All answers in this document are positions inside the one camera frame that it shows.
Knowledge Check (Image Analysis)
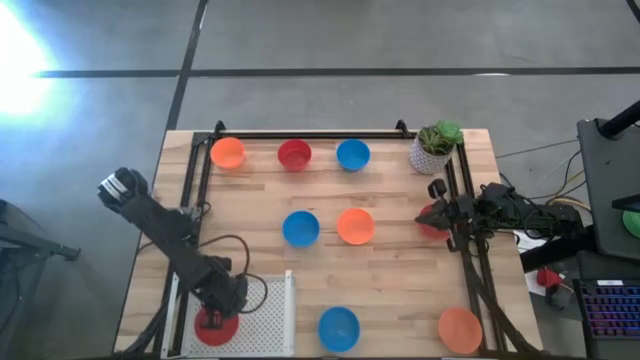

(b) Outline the white perforated metal tray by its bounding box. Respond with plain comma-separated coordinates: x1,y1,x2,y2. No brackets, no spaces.
159,269,297,359

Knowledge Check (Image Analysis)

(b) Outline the red plastic mini bowl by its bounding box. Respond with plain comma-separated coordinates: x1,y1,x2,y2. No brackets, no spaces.
193,305,240,348
418,203,453,242
277,138,313,173

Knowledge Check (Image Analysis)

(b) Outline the black aluminium table frame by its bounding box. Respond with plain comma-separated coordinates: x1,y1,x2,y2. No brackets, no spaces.
149,119,541,359

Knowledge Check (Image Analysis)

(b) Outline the small red object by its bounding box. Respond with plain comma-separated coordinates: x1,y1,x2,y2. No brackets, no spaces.
536,268,564,290

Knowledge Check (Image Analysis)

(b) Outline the orange plastic mini bowl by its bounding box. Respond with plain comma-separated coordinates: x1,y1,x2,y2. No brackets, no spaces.
336,207,376,246
209,136,247,170
437,306,484,356

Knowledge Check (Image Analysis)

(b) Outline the green tape roll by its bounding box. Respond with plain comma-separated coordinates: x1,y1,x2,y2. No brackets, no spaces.
622,209,640,240

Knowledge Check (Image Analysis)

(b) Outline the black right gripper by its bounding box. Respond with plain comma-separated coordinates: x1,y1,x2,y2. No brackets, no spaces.
415,193,484,236

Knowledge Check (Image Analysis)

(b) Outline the black metal stand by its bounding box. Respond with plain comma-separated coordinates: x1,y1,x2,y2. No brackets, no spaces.
0,199,81,360

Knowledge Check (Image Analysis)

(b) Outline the dark grey desk panel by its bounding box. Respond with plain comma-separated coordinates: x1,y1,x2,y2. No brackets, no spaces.
577,117,640,261

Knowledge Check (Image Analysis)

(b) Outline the black pole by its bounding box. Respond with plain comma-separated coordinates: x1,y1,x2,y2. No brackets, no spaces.
598,99,640,140

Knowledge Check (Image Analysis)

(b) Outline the succulent in white patterned pot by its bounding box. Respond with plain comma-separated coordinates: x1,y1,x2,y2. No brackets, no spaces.
408,119,465,176

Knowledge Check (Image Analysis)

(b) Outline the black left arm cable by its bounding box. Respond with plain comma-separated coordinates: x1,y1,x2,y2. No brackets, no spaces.
197,233,270,315

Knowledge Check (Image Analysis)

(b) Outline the black diagonal beam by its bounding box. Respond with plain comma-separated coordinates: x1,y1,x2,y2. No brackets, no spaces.
519,238,599,274

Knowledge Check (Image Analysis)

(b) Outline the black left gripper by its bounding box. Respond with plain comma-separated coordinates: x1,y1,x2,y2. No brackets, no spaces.
199,269,250,330

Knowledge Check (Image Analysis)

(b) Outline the blue plastic mini bowl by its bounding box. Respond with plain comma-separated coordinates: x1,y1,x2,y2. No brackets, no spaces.
317,306,361,354
335,138,372,173
281,210,321,249

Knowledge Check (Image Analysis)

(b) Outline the white paper sheet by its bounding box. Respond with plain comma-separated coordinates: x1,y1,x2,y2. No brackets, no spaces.
514,233,549,254
523,269,551,297

